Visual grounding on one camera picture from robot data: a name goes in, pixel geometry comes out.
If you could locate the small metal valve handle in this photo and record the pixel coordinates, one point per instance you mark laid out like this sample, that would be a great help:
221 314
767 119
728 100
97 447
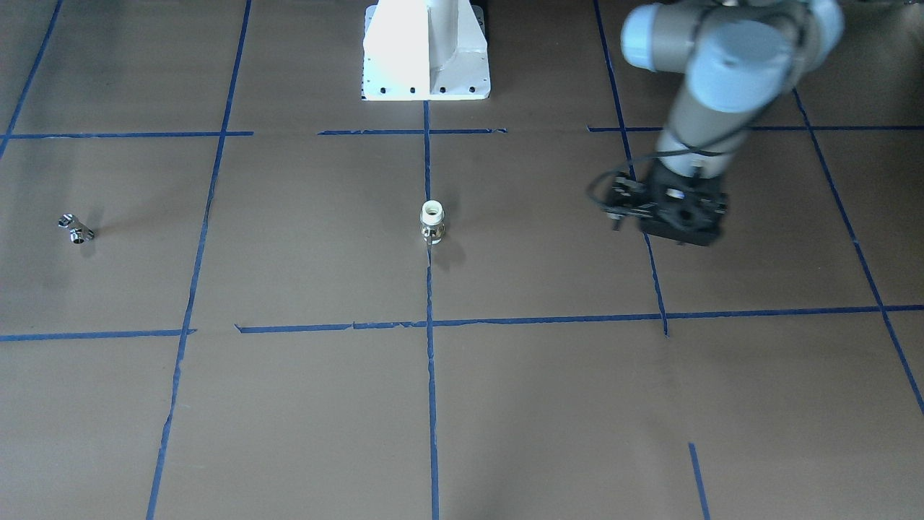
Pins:
78 232

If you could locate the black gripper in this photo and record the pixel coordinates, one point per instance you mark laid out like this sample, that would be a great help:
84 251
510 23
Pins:
626 201

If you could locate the white PPR valve fitting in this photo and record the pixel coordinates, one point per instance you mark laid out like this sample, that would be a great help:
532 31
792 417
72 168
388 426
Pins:
432 222

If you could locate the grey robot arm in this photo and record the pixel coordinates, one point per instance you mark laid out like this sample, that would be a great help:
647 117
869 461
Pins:
736 60

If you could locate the brown paper table cover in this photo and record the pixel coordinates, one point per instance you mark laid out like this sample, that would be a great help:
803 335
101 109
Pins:
259 330

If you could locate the white mounting column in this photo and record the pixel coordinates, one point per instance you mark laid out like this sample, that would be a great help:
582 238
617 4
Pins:
425 51

